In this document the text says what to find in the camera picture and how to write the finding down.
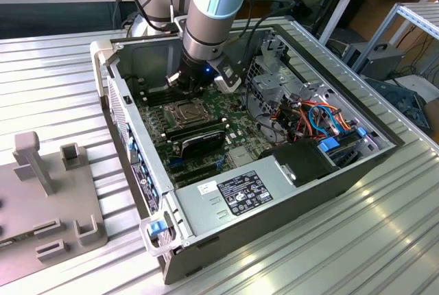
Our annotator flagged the green RAM stick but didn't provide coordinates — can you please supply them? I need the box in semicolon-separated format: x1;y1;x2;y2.
0;233;37;250
165;119;230;140

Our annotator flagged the green motherboard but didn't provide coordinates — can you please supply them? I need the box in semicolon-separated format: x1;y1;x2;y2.
132;78;275;189

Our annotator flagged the black box with handle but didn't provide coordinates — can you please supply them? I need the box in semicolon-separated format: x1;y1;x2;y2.
341;41;407;82

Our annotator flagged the metal socket cover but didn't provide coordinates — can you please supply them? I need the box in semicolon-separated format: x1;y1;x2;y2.
163;99;207;130

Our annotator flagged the CPU socket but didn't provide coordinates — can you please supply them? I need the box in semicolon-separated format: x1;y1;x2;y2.
163;98;209;130

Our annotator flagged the open PC case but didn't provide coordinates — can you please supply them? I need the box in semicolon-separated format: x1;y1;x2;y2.
89;22;407;285

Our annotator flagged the silver CPU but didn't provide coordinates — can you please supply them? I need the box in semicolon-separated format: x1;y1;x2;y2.
176;104;202;123

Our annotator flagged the dark teal panel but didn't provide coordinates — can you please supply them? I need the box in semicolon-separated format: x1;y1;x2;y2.
363;77;431;135

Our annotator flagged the silver finned heatsink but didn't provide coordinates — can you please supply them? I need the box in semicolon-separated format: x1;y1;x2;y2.
228;146;257;168

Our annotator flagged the white clipped RAM slot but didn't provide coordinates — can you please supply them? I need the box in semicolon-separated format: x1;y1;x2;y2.
143;89;182;103
139;85;178;97

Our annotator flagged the black plastic shroud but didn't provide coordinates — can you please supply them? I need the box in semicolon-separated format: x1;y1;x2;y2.
257;138;341;189

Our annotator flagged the silver drive cage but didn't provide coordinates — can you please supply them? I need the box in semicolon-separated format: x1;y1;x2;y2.
245;29;332;117

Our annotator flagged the graphics card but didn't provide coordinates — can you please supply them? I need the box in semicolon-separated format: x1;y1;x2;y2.
178;129;228;159

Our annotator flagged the black RAM slot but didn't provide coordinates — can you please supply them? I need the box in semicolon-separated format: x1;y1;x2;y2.
146;91;185;106
141;87;180;99

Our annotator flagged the blue case latch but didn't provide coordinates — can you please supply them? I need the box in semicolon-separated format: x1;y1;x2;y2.
145;220;163;238

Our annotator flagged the aluminium frame shelf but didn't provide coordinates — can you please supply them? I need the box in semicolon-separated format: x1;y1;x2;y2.
351;1;439;80

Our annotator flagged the black expansion slot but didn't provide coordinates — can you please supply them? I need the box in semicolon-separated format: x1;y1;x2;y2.
176;171;222;187
170;163;220;178

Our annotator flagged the red orange wire bundle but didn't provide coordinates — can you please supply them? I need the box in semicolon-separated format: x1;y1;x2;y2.
270;99;311;133

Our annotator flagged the grey power supply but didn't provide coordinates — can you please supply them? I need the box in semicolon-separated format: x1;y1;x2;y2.
173;156;299;239

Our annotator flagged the blue wire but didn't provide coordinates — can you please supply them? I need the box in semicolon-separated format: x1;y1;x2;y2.
307;105;325;136
322;104;355;133

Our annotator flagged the grey parts rack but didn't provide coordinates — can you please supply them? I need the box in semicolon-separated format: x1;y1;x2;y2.
0;131;109;289

